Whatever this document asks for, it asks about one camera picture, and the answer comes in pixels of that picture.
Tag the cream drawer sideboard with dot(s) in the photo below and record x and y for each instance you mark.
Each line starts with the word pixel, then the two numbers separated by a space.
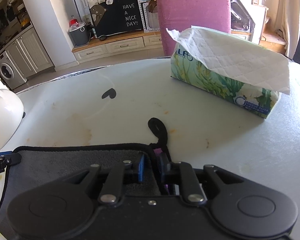
pixel 120 44

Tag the white washing machine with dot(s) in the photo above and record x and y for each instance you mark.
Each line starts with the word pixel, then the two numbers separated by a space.
pixel 10 70

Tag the white ceramic cat bowl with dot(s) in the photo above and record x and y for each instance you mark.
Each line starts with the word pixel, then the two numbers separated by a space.
pixel 11 114

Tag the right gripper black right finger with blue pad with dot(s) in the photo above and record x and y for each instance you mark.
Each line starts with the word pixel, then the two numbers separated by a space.
pixel 183 175

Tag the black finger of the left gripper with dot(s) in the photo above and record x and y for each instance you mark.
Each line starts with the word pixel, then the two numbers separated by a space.
pixel 9 160

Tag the grey trash bin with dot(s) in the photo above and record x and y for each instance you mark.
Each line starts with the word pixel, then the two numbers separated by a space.
pixel 78 33

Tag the purple grey microfiber towel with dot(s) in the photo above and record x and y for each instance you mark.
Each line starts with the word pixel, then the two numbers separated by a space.
pixel 41 165

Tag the wooden staircase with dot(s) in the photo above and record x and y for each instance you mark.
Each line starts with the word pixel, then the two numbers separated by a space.
pixel 261 12

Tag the green floral tissue box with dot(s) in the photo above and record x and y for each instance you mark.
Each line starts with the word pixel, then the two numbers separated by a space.
pixel 235 70

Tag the pink upholstered chair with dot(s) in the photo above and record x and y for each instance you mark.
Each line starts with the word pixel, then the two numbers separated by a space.
pixel 182 14

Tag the cream kitchen cabinets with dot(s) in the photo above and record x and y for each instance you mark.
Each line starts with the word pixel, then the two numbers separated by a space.
pixel 28 54

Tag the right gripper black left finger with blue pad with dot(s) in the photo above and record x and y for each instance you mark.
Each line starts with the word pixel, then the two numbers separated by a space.
pixel 121 174

